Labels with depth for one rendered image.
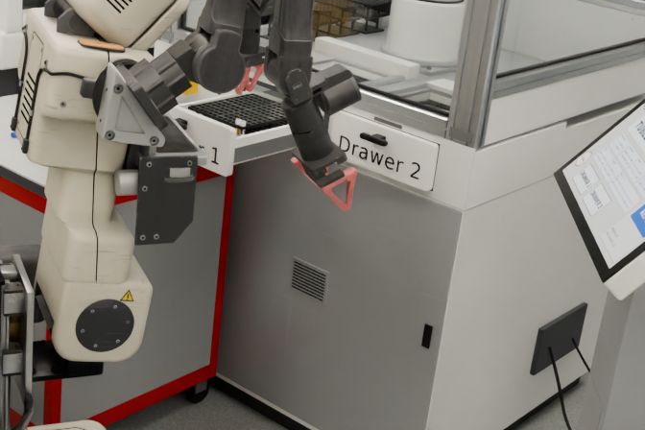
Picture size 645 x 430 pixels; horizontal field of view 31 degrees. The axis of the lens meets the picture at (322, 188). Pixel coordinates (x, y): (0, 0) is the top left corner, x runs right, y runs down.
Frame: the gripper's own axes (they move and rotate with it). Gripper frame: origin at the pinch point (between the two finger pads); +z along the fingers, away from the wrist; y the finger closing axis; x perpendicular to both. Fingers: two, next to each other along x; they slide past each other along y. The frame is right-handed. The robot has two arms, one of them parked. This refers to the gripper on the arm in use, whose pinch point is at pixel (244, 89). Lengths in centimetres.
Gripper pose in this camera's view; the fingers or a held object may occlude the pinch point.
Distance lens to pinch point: 259.1
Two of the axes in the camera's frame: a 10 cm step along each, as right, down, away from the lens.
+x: -7.6, -3.1, 5.6
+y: 6.4, -2.6, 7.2
